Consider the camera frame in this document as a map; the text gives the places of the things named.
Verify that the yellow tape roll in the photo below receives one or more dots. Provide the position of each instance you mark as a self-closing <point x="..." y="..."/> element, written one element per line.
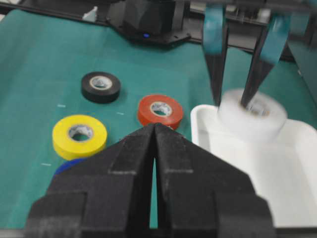
<point x="78" y="136"/>

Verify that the white plastic tray case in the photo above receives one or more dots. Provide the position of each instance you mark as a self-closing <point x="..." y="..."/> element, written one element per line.
<point x="283" y="172"/>

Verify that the orange-red tape roll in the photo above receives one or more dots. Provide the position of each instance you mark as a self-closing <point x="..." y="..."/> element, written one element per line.
<point x="159" y="108"/>

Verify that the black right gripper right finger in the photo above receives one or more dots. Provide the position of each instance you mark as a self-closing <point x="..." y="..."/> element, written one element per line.
<point x="202" y="196"/>

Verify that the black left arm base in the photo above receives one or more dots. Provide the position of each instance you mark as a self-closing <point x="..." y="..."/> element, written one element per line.
<point x="156" y="22"/>

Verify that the green table cloth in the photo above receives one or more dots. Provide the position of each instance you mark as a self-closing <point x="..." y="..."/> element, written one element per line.
<point x="42" y="61"/>

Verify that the white tape roll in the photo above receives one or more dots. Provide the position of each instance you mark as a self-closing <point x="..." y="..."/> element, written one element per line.
<point x="260" y="121"/>

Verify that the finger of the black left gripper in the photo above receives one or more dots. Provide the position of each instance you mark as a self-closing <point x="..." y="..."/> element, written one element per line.
<point x="268" y="50"/>
<point x="215" y="36"/>

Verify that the black tape roll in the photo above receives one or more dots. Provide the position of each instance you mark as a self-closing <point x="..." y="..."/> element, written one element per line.
<point x="100" y="87"/>

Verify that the blue tape roll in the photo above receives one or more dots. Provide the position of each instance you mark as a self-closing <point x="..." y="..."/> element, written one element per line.
<point x="67" y="165"/>

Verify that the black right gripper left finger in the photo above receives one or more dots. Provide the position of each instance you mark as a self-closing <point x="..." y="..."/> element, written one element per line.
<point x="107" y="195"/>

